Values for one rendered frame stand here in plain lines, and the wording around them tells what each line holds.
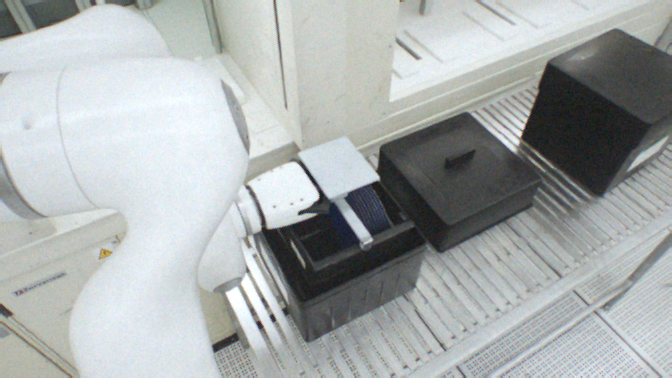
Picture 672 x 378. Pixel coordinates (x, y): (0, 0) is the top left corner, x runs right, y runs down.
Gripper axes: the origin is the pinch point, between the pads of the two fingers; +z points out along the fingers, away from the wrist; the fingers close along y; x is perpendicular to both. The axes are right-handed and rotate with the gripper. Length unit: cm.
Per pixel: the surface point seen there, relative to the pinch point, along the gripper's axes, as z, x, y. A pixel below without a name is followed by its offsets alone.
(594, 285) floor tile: 109, -107, 17
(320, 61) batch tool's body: 10.3, 4.9, -25.7
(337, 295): -7.2, -15.8, 13.8
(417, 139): 32.5, -20.2, -17.2
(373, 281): 0.7, -17.6, 13.6
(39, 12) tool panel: -44, -14, -119
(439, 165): 31.9, -20.2, -7.1
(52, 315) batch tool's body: -64, -45, -29
